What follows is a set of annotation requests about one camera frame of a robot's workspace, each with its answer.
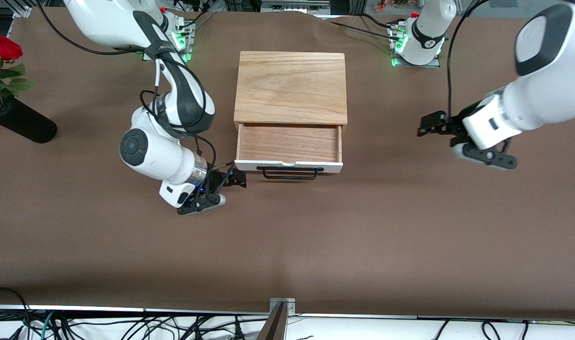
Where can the grey metal bracket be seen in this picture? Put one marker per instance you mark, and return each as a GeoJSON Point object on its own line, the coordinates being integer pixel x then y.
{"type": "Point", "coordinates": [290, 304]}

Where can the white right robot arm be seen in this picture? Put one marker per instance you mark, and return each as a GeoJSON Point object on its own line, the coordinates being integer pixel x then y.
{"type": "Point", "coordinates": [169, 94]}

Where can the dark aluminium profile beam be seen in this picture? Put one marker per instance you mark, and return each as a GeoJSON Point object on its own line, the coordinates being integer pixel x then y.
{"type": "Point", "coordinates": [273, 328]}

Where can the wooden drawer with white front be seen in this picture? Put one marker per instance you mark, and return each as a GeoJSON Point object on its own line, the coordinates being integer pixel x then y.
{"type": "Point", "coordinates": [287, 141]}

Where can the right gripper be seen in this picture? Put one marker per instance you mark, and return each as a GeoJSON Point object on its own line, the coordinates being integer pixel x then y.
{"type": "Point", "coordinates": [218, 180]}

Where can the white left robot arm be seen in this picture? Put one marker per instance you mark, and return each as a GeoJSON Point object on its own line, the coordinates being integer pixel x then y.
{"type": "Point", "coordinates": [542, 94]}

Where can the aluminium table edge rail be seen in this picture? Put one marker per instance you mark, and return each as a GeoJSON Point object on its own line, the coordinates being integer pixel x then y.
{"type": "Point", "coordinates": [127, 309]}

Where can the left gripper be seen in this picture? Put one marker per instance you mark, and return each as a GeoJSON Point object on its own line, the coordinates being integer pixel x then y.
{"type": "Point", "coordinates": [452, 125]}

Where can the brown table mat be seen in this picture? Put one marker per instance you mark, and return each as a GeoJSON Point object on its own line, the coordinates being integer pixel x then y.
{"type": "Point", "coordinates": [287, 226]}

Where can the wooden drawer cabinet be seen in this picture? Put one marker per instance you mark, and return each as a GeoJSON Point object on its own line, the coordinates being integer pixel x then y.
{"type": "Point", "coordinates": [290, 87]}

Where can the grey electronics box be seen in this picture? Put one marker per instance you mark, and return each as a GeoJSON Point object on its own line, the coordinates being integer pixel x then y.
{"type": "Point", "coordinates": [294, 5]}

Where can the red rose with green leaves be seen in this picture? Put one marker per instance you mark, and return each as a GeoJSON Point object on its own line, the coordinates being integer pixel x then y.
{"type": "Point", "coordinates": [4, 47]}

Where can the aluminium frame profile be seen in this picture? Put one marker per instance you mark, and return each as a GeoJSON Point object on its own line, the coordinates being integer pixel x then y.
{"type": "Point", "coordinates": [22, 8]}

